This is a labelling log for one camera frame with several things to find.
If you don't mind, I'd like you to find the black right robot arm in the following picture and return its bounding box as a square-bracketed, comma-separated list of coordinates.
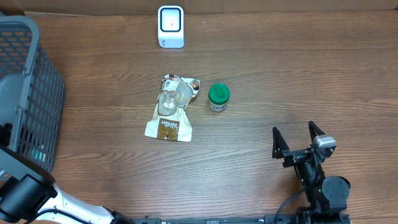
[271, 121, 351, 224]

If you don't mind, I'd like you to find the white barcode scanner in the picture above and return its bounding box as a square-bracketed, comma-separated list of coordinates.
[157, 5, 185, 49]

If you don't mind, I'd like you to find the green lid seasoning jar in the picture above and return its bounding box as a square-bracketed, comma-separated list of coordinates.
[208, 83, 230, 112]

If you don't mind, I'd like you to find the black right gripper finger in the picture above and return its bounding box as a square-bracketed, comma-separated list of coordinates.
[308, 121, 325, 140]
[272, 127, 290, 159]

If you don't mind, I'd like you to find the brown white snack pouch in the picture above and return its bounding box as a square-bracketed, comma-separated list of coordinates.
[144, 74, 200, 142]

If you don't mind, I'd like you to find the grey plastic mesh basket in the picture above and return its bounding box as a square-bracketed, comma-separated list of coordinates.
[1, 16, 65, 172]

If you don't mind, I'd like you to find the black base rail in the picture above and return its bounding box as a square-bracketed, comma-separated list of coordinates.
[111, 215, 351, 224]

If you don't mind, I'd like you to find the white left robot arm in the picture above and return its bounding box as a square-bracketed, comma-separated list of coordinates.
[1, 146, 132, 224]

